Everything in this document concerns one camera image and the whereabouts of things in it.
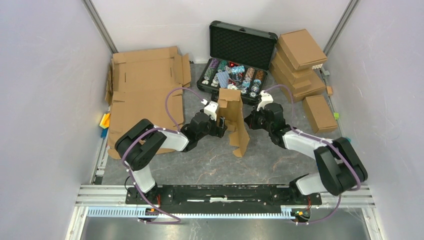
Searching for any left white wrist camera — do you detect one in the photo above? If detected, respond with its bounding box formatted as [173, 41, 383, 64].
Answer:
[201, 99, 220, 121]

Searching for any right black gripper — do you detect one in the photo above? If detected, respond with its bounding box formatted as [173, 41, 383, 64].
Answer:
[244, 105, 273, 133]

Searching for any large bottom cardboard box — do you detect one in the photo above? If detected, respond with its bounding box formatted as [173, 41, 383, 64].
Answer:
[269, 63, 326, 103]

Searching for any blue block at left wall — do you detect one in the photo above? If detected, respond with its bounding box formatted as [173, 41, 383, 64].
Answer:
[100, 128, 109, 139]

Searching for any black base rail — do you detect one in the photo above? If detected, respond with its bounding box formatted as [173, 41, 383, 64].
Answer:
[145, 184, 322, 214]

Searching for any stack of flat cardboard sheets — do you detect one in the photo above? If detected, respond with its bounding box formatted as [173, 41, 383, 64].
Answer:
[105, 46, 192, 160]

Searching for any yellow orange block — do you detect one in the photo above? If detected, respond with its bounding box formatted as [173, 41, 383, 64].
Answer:
[99, 113, 110, 129]

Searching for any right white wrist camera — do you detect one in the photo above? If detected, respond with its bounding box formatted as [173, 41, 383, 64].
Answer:
[256, 90, 274, 112]

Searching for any small folded cardboard box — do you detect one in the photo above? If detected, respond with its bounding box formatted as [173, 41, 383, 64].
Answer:
[302, 95, 338, 134]

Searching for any black poker chip case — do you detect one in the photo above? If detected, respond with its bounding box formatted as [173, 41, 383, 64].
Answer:
[196, 20, 278, 105]

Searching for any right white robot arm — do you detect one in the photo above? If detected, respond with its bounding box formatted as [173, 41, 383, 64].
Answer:
[244, 103, 368, 204]

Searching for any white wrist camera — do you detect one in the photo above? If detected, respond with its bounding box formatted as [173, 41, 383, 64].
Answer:
[201, 99, 220, 121]
[256, 90, 274, 112]

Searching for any small wooden cube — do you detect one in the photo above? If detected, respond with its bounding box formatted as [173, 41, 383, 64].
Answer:
[326, 86, 334, 97]

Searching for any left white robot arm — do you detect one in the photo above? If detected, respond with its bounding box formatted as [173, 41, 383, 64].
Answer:
[114, 111, 227, 204]

